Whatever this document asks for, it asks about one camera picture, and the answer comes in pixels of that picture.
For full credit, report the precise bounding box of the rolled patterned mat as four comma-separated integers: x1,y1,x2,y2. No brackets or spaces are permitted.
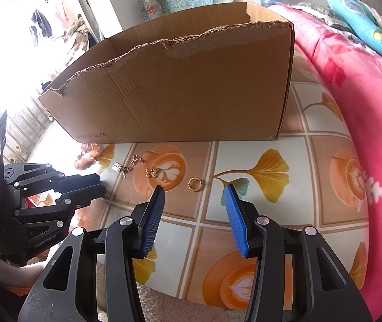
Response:
142,0,165,20

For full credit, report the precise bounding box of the metal balcony railing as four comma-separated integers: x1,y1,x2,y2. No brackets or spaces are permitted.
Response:
3,94,53,163

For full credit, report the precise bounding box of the brown cardboard box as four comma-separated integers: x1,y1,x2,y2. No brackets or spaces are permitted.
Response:
40,2,295,144

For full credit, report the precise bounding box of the tiled pattern tablecloth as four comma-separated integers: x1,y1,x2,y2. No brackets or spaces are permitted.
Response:
26,43,369,313

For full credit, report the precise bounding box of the gold ring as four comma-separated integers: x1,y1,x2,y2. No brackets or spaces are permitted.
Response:
187,177,206,193

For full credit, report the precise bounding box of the gold butterfly charm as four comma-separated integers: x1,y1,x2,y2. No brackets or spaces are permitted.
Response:
145,168,162,178

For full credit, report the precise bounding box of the pink orange bead bracelet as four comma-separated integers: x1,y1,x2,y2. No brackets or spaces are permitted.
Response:
74,142,101,171

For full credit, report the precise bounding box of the small gold flower charm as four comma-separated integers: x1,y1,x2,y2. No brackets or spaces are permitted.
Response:
130,154,147,166

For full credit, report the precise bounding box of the blue cartoon pillow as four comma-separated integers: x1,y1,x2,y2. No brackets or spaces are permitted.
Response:
327,0,382,56

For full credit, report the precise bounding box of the pink floral blanket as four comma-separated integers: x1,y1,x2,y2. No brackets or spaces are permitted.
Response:
270,4,382,321

